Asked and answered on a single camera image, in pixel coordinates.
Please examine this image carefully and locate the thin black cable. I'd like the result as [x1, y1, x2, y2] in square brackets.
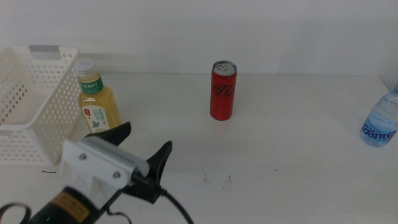
[0, 202, 133, 224]

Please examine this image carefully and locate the white perforated plastic basket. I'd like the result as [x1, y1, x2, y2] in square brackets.
[0, 45, 81, 166]

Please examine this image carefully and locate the yellow tea bottle white cap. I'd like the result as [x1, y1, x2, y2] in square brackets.
[73, 58, 124, 134]

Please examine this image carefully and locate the red cola can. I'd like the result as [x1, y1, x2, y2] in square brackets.
[210, 60, 238, 121]

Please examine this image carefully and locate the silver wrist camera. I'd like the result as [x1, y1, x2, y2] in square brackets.
[80, 136, 150, 177]

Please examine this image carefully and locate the clear water bottle blue label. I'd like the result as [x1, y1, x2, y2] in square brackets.
[359, 83, 398, 148]

